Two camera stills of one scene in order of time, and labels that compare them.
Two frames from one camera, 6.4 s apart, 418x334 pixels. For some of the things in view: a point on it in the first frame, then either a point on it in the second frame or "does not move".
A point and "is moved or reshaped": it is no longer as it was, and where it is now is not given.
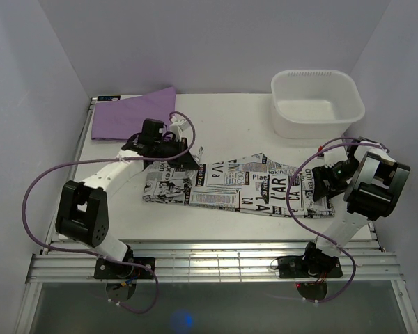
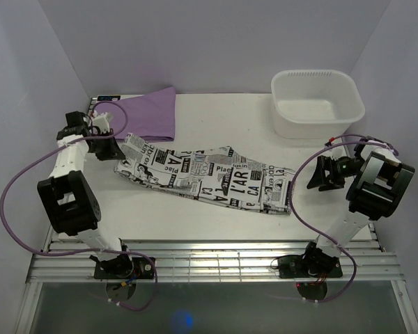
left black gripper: [185, 160] -> [113, 152]
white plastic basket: [315, 104] does not move
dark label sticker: [109, 98] does not move
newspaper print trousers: [254, 182] is moved or reshaped
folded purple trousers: [118, 119] does not move
